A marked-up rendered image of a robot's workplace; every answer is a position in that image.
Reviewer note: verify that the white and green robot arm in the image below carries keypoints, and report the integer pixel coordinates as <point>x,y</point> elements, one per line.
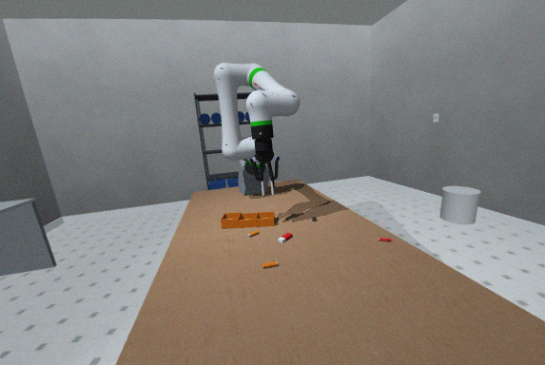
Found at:
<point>261,105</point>

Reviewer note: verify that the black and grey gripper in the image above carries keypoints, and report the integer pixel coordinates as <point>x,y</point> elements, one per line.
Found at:
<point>265,157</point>

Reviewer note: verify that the red and white eraser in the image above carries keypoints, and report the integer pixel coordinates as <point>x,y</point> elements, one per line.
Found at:
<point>285,237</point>

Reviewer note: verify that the orange rack of bins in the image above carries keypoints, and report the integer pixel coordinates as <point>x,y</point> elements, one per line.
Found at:
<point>239,220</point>

